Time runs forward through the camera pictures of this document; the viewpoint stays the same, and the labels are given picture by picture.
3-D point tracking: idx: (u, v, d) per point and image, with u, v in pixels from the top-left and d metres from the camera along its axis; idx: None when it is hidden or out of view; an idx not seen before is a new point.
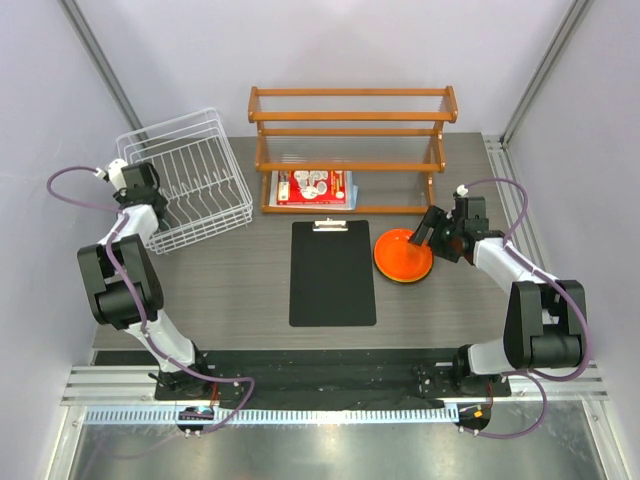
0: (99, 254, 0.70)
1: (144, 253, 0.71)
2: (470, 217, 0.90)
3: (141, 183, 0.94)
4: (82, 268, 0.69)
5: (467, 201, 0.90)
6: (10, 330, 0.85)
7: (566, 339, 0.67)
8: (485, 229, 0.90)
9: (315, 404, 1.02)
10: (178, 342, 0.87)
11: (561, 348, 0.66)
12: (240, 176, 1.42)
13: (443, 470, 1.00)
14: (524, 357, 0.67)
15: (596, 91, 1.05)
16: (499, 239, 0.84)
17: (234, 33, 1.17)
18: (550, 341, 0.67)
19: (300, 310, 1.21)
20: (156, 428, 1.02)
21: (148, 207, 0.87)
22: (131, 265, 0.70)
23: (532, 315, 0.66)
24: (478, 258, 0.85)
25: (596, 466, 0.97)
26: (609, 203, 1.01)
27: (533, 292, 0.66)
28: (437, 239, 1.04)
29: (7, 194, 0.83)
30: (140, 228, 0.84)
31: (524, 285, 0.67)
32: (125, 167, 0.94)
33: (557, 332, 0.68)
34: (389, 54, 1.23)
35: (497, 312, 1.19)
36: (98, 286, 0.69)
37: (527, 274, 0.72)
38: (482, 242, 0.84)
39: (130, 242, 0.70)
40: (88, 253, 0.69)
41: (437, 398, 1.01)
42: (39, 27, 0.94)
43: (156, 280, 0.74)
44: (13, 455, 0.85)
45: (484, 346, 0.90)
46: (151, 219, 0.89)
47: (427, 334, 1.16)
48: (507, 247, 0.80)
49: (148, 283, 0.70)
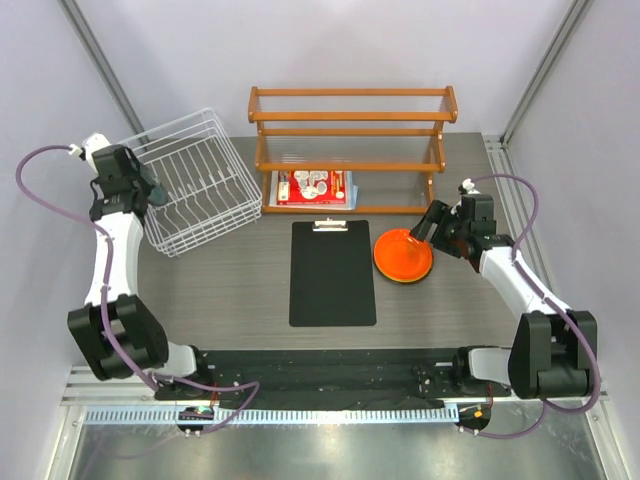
0: (92, 317, 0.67)
1: (142, 316, 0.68)
2: (477, 218, 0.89)
3: (117, 173, 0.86)
4: (76, 337, 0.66)
5: (474, 202, 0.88)
6: (11, 329, 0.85)
7: (572, 370, 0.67)
8: (492, 232, 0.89)
9: (315, 404, 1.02)
10: (178, 359, 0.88)
11: (567, 378, 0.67)
12: (244, 173, 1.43)
13: (443, 470, 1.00)
14: (529, 388, 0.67)
15: (597, 92, 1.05)
16: (508, 247, 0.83)
17: (234, 34, 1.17)
18: (555, 373, 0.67)
19: (301, 310, 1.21)
20: (156, 428, 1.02)
21: (126, 215, 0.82)
22: (132, 335, 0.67)
23: (541, 351, 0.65)
24: (484, 267, 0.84)
25: (596, 466, 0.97)
26: (609, 203, 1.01)
27: (544, 328, 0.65)
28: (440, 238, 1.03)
29: (6, 194, 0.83)
30: (128, 255, 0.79)
31: (534, 319, 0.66)
32: (98, 155, 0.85)
33: (563, 361, 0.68)
34: (389, 55, 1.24)
35: (497, 312, 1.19)
36: (97, 346, 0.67)
37: (537, 302, 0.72)
38: (490, 253, 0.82)
39: (127, 307, 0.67)
40: (80, 322, 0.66)
41: (437, 398, 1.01)
42: (39, 27, 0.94)
43: (157, 331, 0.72)
44: (13, 455, 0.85)
45: (486, 349, 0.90)
46: (135, 231, 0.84)
47: (427, 334, 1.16)
48: (516, 260, 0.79)
49: (151, 347, 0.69)
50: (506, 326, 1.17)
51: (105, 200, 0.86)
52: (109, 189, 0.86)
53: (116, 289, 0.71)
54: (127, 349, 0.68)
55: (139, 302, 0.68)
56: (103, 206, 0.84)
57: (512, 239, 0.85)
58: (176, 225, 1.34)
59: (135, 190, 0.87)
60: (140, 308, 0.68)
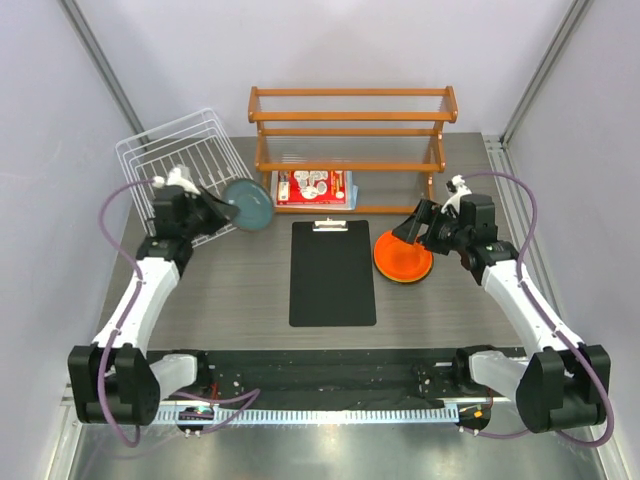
0: (91, 357, 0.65)
1: (138, 375, 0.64)
2: (478, 225, 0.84)
3: (172, 218, 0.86)
4: (72, 375, 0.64)
5: (475, 208, 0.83)
6: (13, 329, 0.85)
7: (582, 402, 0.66)
8: (493, 239, 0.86)
9: (314, 404, 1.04)
10: (176, 374, 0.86)
11: (579, 411, 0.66)
12: (244, 173, 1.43)
13: (443, 470, 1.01)
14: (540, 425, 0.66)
15: (597, 92, 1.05)
16: (514, 261, 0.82)
17: (234, 34, 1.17)
18: (566, 407, 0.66)
19: (301, 310, 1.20)
20: (155, 429, 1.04)
21: (166, 265, 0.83)
22: (123, 391, 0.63)
23: (554, 391, 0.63)
24: (487, 283, 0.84)
25: (596, 466, 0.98)
26: (609, 204, 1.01)
27: (558, 368, 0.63)
28: (433, 239, 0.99)
29: (7, 194, 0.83)
30: (152, 304, 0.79)
31: (547, 359, 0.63)
32: (161, 200, 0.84)
33: (572, 393, 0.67)
34: (390, 55, 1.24)
35: (497, 312, 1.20)
36: (87, 390, 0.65)
37: (549, 337, 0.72)
38: (495, 269, 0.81)
39: (126, 361, 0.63)
40: (78, 363, 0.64)
41: (437, 398, 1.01)
42: (39, 27, 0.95)
43: (151, 390, 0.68)
44: (15, 456, 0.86)
45: (485, 358, 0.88)
46: (170, 279, 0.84)
47: (424, 334, 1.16)
48: (523, 283, 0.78)
49: (137, 407, 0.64)
50: (506, 327, 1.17)
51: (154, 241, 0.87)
52: (159, 229, 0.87)
53: (125, 337, 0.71)
54: (114, 401, 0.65)
55: (139, 359, 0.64)
56: (150, 247, 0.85)
57: (516, 251, 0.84)
58: None
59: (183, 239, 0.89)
60: (139, 365, 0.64)
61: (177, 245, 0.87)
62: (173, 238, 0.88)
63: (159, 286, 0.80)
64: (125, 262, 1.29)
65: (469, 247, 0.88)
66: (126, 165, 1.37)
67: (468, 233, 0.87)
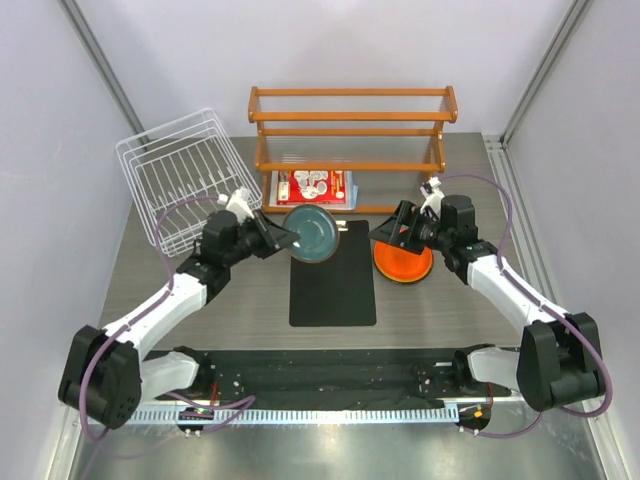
0: (95, 341, 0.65)
1: (125, 374, 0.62)
2: (460, 227, 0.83)
3: (216, 247, 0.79)
4: (71, 350, 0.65)
5: (457, 211, 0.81)
6: (13, 329, 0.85)
7: (581, 373, 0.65)
8: (473, 239, 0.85)
9: (314, 404, 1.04)
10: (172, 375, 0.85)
11: (580, 383, 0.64)
12: (244, 173, 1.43)
13: (443, 469, 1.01)
14: (544, 402, 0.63)
15: (597, 92, 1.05)
16: (493, 256, 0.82)
17: (234, 34, 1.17)
18: (569, 380, 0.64)
19: (301, 310, 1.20)
20: (156, 428, 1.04)
21: (199, 288, 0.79)
22: (106, 383, 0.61)
23: (549, 361, 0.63)
24: (473, 280, 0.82)
25: (596, 466, 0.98)
26: (609, 204, 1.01)
27: (547, 335, 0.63)
28: (414, 240, 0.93)
29: (7, 194, 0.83)
30: (169, 317, 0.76)
31: (537, 330, 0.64)
32: (209, 226, 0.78)
33: (571, 366, 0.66)
34: (390, 55, 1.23)
35: (497, 312, 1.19)
36: (76, 371, 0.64)
37: (535, 311, 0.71)
38: (478, 264, 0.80)
39: (121, 355, 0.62)
40: (83, 341, 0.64)
41: (437, 398, 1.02)
42: (39, 27, 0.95)
43: (130, 396, 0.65)
44: (15, 456, 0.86)
45: (486, 354, 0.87)
46: (196, 302, 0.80)
47: (422, 334, 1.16)
48: (504, 271, 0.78)
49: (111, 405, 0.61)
50: (505, 326, 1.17)
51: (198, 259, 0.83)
52: (203, 251, 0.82)
53: (132, 335, 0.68)
54: (93, 391, 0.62)
55: (134, 358, 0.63)
56: (191, 266, 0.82)
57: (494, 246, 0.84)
58: (176, 225, 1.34)
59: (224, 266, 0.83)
60: (130, 366, 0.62)
61: (215, 273, 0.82)
62: (215, 262, 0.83)
63: (182, 303, 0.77)
64: (125, 262, 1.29)
65: (451, 249, 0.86)
66: (126, 165, 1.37)
67: (451, 235, 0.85)
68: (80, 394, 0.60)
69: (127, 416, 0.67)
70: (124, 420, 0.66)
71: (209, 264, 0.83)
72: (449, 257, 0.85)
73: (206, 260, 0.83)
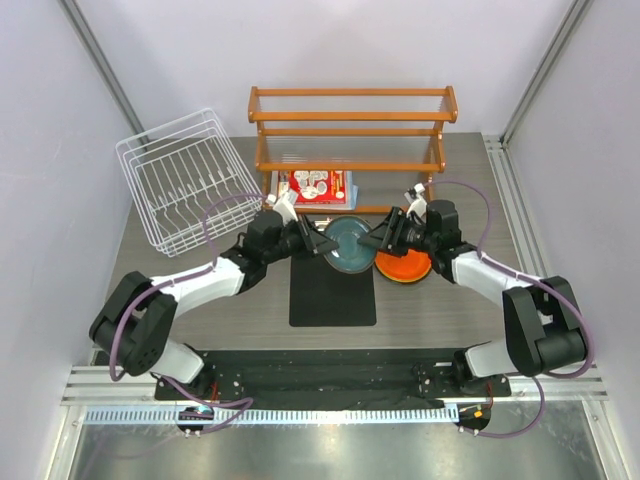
0: (139, 287, 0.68)
1: (162, 322, 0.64)
2: (444, 232, 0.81)
3: (258, 243, 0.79)
4: (117, 288, 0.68)
5: (441, 217, 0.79)
6: (13, 329, 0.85)
7: (566, 334, 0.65)
8: (457, 241, 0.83)
9: (315, 404, 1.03)
10: (181, 364, 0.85)
11: (567, 345, 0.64)
12: (244, 173, 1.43)
13: (443, 470, 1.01)
14: (534, 365, 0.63)
15: (597, 92, 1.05)
16: (473, 252, 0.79)
17: (234, 33, 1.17)
18: (555, 341, 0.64)
19: (301, 311, 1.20)
20: (156, 428, 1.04)
21: (237, 274, 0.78)
22: (141, 326, 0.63)
23: (532, 320, 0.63)
24: (459, 278, 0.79)
25: (596, 466, 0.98)
26: (609, 204, 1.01)
27: (526, 295, 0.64)
28: (399, 245, 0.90)
29: (7, 193, 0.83)
30: (206, 292, 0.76)
31: (515, 292, 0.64)
32: (257, 223, 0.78)
33: (556, 330, 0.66)
34: (390, 55, 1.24)
35: (493, 312, 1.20)
36: (116, 309, 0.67)
37: (511, 281, 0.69)
38: (459, 259, 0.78)
39: (162, 303, 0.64)
40: (130, 282, 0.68)
41: (437, 398, 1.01)
42: (40, 27, 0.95)
43: (156, 348, 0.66)
44: (15, 456, 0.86)
45: (481, 347, 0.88)
46: (230, 286, 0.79)
47: (422, 334, 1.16)
48: (484, 258, 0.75)
49: (140, 348, 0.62)
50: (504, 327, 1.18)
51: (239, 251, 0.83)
52: (245, 243, 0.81)
53: (174, 289, 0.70)
54: (127, 332, 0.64)
55: (172, 309, 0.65)
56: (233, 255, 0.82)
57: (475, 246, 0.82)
58: (176, 225, 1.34)
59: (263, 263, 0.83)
60: (167, 316, 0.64)
61: (253, 268, 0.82)
62: (256, 258, 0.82)
63: (220, 281, 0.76)
64: (125, 262, 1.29)
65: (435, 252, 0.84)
66: (126, 165, 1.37)
67: (435, 239, 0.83)
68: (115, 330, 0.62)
69: (144, 369, 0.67)
70: (139, 374, 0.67)
71: (250, 256, 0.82)
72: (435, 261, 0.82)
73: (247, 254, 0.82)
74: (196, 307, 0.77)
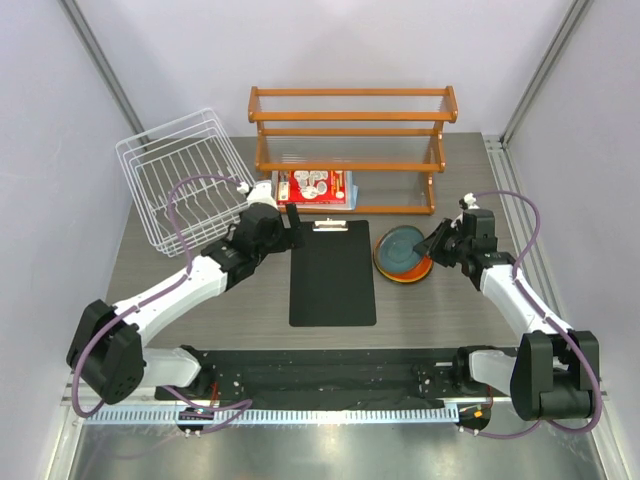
0: (103, 316, 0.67)
1: (125, 358, 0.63)
2: (478, 235, 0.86)
3: (251, 234, 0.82)
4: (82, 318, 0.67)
5: (476, 219, 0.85)
6: (13, 329, 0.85)
7: (575, 391, 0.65)
8: (492, 248, 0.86)
9: (315, 404, 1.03)
10: (174, 372, 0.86)
11: (571, 400, 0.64)
12: (244, 172, 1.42)
13: (443, 469, 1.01)
14: (531, 412, 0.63)
15: (597, 93, 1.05)
16: (510, 266, 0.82)
17: (234, 33, 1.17)
18: (560, 396, 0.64)
19: (301, 311, 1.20)
20: (155, 429, 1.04)
21: (219, 276, 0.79)
22: (105, 364, 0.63)
23: (544, 370, 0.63)
24: (485, 286, 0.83)
25: (596, 467, 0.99)
26: (609, 204, 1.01)
27: (546, 345, 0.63)
28: (439, 250, 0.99)
29: (7, 193, 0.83)
30: (184, 301, 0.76)
31: (535, 339, 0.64)
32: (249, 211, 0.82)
33: (567, 382, 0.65)
34: (390, 55, 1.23)
35: (497, 313, 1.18)
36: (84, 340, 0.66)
37: (538, 323, 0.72)
38: (492, 270, 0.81)
39: (123, 337, 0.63)
40: (93, 314, 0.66)
41: (437, 398, 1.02)
42: (40, 28, 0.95)
43: (132, 376, 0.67)
44: (15, 457, 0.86)
45: (483, 356, 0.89)
46: (214, 288, 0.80)
47: (428, 334, 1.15)
48: (516, 280, 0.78)
49: (108, 384, 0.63)
50: (505, 326, 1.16)
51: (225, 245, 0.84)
52: (236, 237, 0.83)
53: (139, 317, 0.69)
54: (94, 366, 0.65)
55: (135, 343, 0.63)
56: (221, 249, 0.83)
57: (513, 257, 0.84)
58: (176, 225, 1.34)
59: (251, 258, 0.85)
60: (130, 351, 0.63)
61: (240, 260, 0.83)
62: (245, 250, 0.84)
63: (198, 289, 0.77)
64: (125, 262, 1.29)
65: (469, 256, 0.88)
66: (126, 165, 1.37)
67: (469, 243, 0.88)
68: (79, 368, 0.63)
69: (125, 393, 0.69)
70: (121, 398, 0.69)
71: (237, 250, 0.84)
72: (465, 261, 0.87)
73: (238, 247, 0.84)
74: (174, 319, 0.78)
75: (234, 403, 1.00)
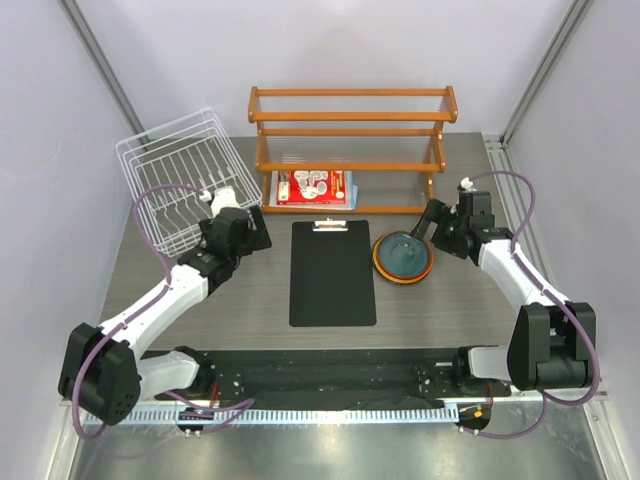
0: (90, 340, 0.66)
1: (121, 374, 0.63)
2: (475, 213, 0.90)
3: (226, 237, 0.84)
4: (68, 346, 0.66)
5: (473, 196, 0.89)
6: (13, 329, 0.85)
7: (571, 361, 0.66)
8: (490, 225, 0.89)
9: (315, 404, 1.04)
10: (171, 376, 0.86)
11: (566, 369, 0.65)
12: (244, 173, 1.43)
13: (443, 470, 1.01)
14: (528, 381, 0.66)
15: (597, 93, 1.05)
16: (507, 240, 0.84)
17: (235, 33, 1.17)
18: (555, 365, 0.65)
19: (301, 310, 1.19)
20: (155, 429, 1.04)
21: (199, 282, 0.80)
22: (102, 384, 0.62)
23: (540, 342, 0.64)
24: (484, 262, 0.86)
25: (596, 467, 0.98)
26: (609, 204, 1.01)
27: (544, 316, 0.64)
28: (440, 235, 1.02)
29: (6, 192, 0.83)
30: (167, 312, 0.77)
31: (533, 310, 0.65)
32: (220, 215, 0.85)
33: (563, 352, 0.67)
34: (390, 54, 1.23)
35: (497, 313, 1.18)
36: (73, 367, 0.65)
37: (536, 295, 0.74)
38: (489, 245, 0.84)
39: (117, 354, 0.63)
40: (78, 340, 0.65)
41: (436, 398, 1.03)
42: (40, 28, 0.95)
43: (129, 393, 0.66)
44: (16, 456, 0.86)
45: (485, 349, 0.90)
46: (197, 294, 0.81)
47: (428, 335, 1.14)
48: (515, 254, 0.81)
49: (108, 404, 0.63)
50: (506, 326, 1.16)
51: (199, 252, 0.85)
52: (209, 242, 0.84)
53: (128, 333, 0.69)
54: (89, 389, 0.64)
55: (129, 358, 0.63)
56: (194, 256, 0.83)
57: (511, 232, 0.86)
58: (176, 225, 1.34)
59: (226, 262, 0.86)
60: (125, 367, 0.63)
61: (218, 264, 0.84)
62: (219, 254, 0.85)
63: (182, 297, 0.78)
64: (125, 262, 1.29)
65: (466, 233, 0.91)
66: (126, 165, 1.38)
67: (467, 221, 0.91)
68: (74, 393, 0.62)
69: (125, 412, 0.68)
70: (121, 417, 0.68)
71: (214, 255, 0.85)
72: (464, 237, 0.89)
73: (212, 251, 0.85)
74: (160, 332, 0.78)
75: (235, 403, 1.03)
